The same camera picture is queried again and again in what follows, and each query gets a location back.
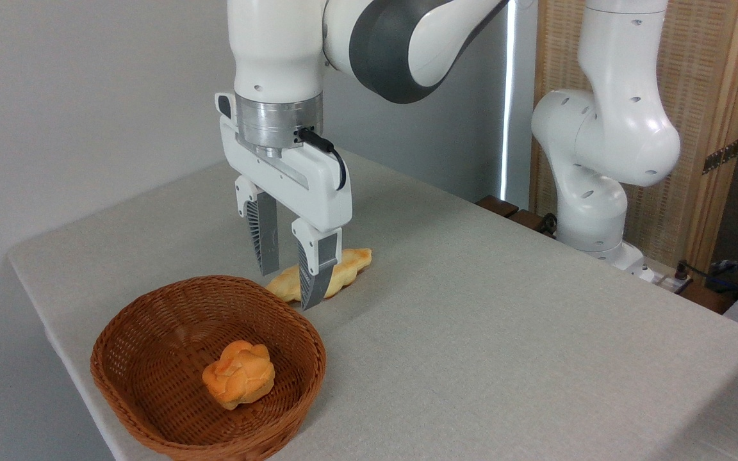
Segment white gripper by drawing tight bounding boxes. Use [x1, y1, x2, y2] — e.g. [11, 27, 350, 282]
[215, 92, 353, 311]

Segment long golden bread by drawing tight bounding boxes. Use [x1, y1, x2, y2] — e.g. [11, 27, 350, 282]
[265, 248, 373, 303]

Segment round golden bread roll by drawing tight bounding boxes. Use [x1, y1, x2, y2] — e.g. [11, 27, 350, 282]
[202, 340, 276, 410]

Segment brown wicker basket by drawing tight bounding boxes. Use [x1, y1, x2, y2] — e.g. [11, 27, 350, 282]
[90, 275, 327, 461]

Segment dark brown wooden block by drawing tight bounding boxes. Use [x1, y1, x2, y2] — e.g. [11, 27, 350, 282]
[509, 209, 557, 239]
[475, 195, 520, 219]
[680, 282, 736, 315]

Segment dark metal screen hinge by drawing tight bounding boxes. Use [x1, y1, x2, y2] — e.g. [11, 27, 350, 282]
[702, 138, 738, 175]

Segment wooden rattan folding screen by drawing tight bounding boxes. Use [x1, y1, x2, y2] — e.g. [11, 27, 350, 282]
[529, 0, 738, 277]

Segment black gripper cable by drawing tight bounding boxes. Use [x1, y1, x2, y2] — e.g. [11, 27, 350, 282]
[295, 127, 348, 192]

